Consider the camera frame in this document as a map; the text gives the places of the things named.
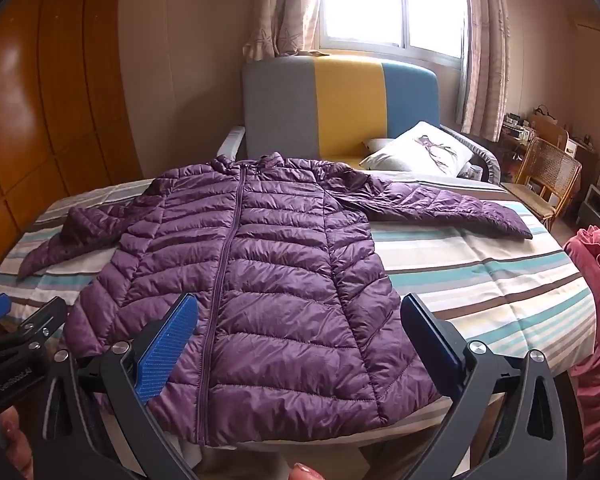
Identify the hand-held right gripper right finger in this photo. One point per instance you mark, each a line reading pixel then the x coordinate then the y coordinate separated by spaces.
pixel 441 342

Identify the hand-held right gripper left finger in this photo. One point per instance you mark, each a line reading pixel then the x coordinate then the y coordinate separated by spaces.
pixel 167 342

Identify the purple down jacket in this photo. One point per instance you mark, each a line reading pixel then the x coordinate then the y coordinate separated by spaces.
pixel 280 270

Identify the person's left hand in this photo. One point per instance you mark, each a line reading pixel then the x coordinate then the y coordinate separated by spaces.
pixel 7 442

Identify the person's right hand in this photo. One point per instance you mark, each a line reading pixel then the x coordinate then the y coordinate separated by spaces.
pixel 304 472

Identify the striped bed sheet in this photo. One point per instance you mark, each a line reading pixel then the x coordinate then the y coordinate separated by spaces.
pixel 480 280

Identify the pink ruffled cloth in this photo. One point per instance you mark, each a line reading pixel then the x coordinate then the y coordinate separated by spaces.
pixel 595 270

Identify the white printed pillow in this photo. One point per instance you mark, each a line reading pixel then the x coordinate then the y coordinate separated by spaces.
pixel 415 150

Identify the grey storage box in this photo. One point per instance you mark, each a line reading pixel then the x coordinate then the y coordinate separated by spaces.
pixel 597 207

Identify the rattan chair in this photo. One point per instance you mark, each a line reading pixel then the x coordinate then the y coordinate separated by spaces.
pixel 550 162

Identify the wooden wardrobe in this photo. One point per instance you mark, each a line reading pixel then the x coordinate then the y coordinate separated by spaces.
pixel 55 85

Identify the cluttered wooden desk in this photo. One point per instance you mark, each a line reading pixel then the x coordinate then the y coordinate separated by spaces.
pixel 582 152

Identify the grey yellow blue headboard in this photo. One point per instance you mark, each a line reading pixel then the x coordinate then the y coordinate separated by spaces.
pixel 350 105

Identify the beige patterned curtain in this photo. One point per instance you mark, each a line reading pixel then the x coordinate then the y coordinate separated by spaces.
pixel 487 50
pixel 282 10

